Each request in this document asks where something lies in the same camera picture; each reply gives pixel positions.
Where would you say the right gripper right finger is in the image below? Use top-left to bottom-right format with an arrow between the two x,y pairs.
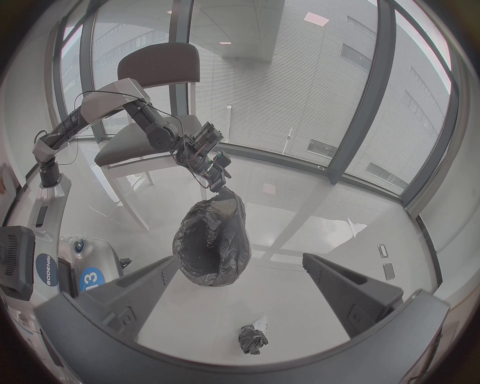
302,253 -> 404,338

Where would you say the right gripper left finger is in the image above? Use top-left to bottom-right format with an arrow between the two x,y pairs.
77,255 -> 179,342

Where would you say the black plastic bag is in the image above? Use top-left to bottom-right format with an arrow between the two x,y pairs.
172,189 -> 251,288

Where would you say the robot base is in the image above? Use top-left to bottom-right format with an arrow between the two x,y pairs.
22,176 -> 125,301

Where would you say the crumpled black plastic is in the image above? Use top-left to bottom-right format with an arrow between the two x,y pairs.
238,324 -> 269,355

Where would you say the window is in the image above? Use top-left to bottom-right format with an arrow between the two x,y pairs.
44,0 -> 461,208

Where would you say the grey chair with white legs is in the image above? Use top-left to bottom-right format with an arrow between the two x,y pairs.
93,41 -> 211,232

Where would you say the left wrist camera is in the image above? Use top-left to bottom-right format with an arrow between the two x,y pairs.
213,149 -> 233,179

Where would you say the black cable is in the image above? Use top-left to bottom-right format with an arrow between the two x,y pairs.
73,89 -> 153,113

